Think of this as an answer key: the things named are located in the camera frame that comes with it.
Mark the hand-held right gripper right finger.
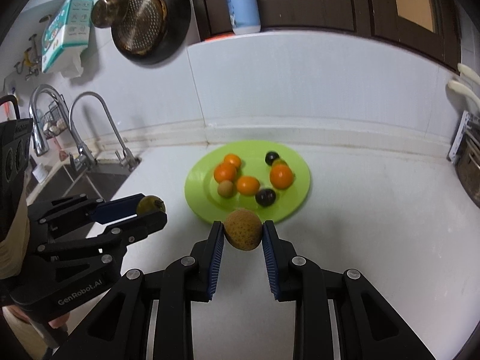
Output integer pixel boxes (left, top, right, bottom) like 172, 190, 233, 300
262, 220, 436, 360

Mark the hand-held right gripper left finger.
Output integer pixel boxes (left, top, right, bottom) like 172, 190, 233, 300
52, 220, 226, 360

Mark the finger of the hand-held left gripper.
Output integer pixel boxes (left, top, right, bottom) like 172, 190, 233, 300
35, 210, 168, 268
28, 194, 147, 230

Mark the small green tomato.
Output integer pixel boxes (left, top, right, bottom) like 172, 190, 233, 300
136, 194, 166, 217

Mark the large dark plum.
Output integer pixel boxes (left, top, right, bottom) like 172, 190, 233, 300
255, 188, 277, 208

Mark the green plate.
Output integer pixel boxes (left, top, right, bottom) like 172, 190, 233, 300
184, 140, 312, 226

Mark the large orange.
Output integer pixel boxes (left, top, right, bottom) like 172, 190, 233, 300
270, 165, 294, 190

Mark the person's left forearm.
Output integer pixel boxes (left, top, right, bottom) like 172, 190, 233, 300
0, 191, 31, 280

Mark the person's left hand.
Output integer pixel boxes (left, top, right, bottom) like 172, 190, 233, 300
2, 303, 70, 358

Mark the kitchen sink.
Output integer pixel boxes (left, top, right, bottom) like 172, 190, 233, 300
22, 157, 141, 204

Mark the gooseneck steel faucet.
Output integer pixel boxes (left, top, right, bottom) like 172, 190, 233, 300
69, 92, 140, 173

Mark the steel sink faucet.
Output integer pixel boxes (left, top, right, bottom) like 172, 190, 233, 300
29, 84, 99, 170

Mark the teal and white tissue packet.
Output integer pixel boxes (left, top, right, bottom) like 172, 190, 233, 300
40, 0, 94, 78

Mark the brass mesh strainer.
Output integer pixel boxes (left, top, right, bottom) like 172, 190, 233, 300
112, 0, 168, 57

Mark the black frying pan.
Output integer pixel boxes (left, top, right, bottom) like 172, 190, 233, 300
111, 0, 192, 66

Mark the brass ladle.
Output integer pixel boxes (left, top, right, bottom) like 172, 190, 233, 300
91, 0, 130, 29

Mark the steel pot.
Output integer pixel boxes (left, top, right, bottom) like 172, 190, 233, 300
455, 146, 480, 209

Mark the white dish rack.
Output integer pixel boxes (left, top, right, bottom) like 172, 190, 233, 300
448, 110, 480, 166

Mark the blue and white bottle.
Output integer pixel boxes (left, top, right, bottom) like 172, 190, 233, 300
224, 0, 262, 35

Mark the wire sink basket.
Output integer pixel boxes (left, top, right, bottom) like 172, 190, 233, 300
39, 103, 72, 140

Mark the yellow wall hook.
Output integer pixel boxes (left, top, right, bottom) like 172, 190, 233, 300
14, 34, 43, 82

